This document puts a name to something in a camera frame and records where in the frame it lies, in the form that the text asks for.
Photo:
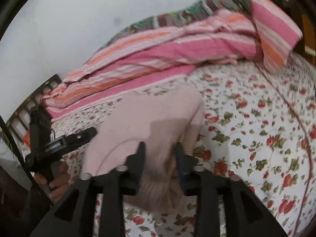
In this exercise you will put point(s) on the person's left hand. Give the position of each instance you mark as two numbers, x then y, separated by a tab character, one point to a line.
59	181

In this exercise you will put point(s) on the pink striped blanket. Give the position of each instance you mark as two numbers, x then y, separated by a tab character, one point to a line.
197	47

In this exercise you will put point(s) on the multicolour patterned cloth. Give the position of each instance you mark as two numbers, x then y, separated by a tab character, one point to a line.
172	18

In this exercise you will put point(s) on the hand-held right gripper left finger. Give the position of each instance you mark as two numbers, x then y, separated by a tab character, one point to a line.
138	163

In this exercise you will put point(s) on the light pink garment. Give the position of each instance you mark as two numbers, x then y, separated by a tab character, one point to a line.
160	111

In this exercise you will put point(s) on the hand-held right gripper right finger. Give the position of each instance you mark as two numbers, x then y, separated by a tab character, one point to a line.
182	171

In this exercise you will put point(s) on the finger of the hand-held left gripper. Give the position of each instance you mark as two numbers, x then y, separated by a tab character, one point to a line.
81	137

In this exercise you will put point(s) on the dark slatted headboard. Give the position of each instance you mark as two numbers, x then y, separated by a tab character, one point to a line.
32	98

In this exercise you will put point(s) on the floral bedsheet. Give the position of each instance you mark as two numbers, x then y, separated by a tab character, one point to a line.
259	128

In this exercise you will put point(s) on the dark wooden bed frame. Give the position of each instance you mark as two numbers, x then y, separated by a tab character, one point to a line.
297	12

